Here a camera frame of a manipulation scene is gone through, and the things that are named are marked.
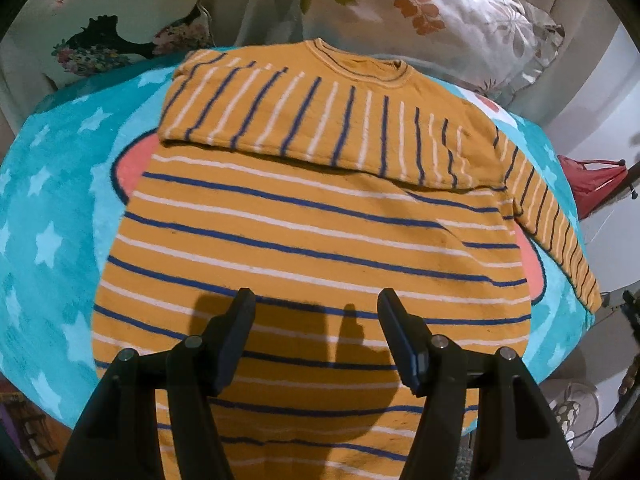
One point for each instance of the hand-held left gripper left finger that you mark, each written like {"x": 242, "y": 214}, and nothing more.
{"x": 234, "y": 342}

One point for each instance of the red bag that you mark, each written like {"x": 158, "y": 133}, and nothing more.
{"x": 590, "y": 185}

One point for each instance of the clear glass vessel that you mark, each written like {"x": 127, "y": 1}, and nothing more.
{"x": 570, "y": 415}

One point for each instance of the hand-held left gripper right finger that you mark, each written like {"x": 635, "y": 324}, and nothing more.
{"x": 401, "y": 345}

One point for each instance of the leaf print pillow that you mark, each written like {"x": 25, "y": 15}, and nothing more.
{"x": 450, "y": 10}

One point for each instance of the yellow striped sweater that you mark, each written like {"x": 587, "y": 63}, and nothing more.
{"x": 310, "y": 240}

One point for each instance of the dancer print pillow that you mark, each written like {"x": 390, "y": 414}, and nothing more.
{"x": 75, "y": 10}

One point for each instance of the teal cartoon star blanket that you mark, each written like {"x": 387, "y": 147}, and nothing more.
{"x": 60, "y": 210}

